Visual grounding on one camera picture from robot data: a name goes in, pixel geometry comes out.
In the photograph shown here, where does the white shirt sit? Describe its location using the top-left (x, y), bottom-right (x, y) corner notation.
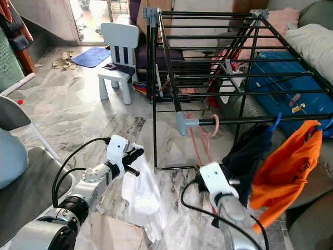
top-left (121, 143), bottom-right (166, 243)

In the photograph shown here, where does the black metal drying rack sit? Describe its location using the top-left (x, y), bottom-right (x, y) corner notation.
top-left (142, 6), bottom-right (333, 171)

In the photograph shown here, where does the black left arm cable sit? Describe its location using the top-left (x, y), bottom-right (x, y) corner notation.
top-left (52, 138), bottom-right (110, 209)

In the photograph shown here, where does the blue cloth chair cover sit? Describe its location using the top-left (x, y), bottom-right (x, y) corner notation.
top-left (0, 128), bottom-right (29, 189)

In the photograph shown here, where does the beige floor cloth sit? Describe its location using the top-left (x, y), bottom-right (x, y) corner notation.
top-left (52, 49), bottom-right (79, 71)

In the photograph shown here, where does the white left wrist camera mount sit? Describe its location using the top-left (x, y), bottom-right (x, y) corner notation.
top-left (106, 134), bottom-right (131, 175)

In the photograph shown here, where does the blue floor mat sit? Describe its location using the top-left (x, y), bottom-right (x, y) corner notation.
top-left (70, 47), bottom-right (112, 68)

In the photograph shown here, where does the orange shirt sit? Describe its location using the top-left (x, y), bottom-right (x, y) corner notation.
top-left (249, 120), bottom-right (324, 232)

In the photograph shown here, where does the blue suitcase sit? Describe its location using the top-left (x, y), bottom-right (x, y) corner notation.
top-left (247, 51), bottom-right (333, 136)

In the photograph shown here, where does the navy blue garment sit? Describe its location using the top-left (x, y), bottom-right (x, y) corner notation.
top-left (211, 123), bottom-right (274, 227)

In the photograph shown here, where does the pink clothes hanger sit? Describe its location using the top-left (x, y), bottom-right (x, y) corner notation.
top-left (186, 112), bottom-right (220, 175)

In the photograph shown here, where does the pink blanket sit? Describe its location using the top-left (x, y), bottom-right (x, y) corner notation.
top-left (237, 6), bottom-right (297, 60)

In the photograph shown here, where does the green cabinet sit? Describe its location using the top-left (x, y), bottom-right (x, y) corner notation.
top-left (0, 26), bottom-right (27, 92)

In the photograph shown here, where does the white rolled pole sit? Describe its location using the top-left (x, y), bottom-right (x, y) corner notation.
top-left (1, 73), bottom-right (36, 97)

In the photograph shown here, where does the brown cardboard sheet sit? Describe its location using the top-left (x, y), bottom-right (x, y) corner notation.
top-left (88, 211), bottom-right (146, 250)

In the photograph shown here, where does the grey white folding chair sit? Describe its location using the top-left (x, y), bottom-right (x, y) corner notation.
top-left (0, 95), bottom-right (79, 248)

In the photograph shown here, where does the beige pillow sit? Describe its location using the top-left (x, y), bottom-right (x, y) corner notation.
top-left (284, 23), bottom-right (333, 84)

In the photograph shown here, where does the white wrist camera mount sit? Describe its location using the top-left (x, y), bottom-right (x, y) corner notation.
top-left (106, 134), bottom-right (131, 175)
top-left (198, 162), bottom-right (232, 196)

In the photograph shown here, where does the dark green sofa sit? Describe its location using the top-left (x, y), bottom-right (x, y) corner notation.
top-left (219, 0), bottom-right (333, 250)

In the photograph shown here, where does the white kids chair slatted back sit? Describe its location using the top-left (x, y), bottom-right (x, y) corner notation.
top-left (98, 22), bottom-right (141, 105)

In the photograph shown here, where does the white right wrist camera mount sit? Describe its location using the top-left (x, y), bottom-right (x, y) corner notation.
top-left (198, 162), bottom-right (232, 196)

